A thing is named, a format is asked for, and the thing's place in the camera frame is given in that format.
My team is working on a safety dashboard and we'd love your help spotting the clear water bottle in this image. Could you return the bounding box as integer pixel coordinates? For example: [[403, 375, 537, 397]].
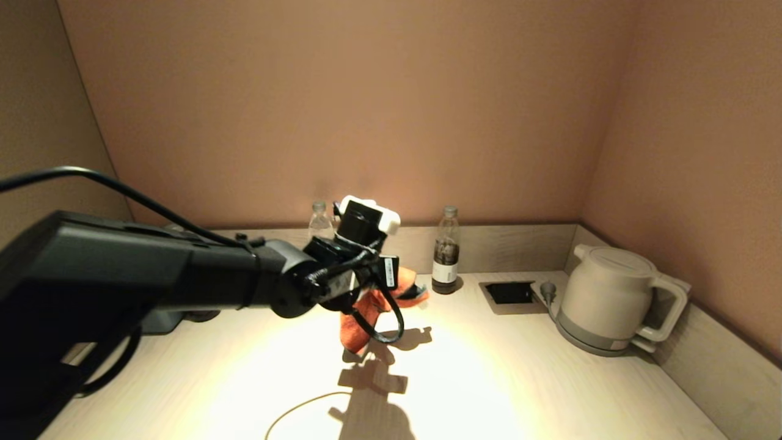
[[309, 201, 335, 240]]

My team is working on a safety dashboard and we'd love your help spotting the cream electric kettle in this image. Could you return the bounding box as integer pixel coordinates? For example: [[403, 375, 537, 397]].
[[559, 244, 691, 352]]

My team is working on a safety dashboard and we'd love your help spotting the orange microfibre cloth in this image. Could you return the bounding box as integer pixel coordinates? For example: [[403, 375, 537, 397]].
[[340, 267, 428, 354]]

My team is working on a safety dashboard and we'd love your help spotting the dark drink bottle white label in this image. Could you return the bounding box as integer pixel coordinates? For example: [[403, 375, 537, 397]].
[[431, 206, 462, 295]]

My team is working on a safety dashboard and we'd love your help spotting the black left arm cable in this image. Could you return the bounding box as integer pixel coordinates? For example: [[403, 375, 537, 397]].
[[0, 166, 405, 398]]

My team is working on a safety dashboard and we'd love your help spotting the grey kettle base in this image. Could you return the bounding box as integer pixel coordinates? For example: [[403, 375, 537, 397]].
[[555, 315, 659, 359]]

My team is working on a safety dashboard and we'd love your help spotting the black recessed power socket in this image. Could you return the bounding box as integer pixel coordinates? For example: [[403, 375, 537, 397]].
[[480, 280, 549, 315]]

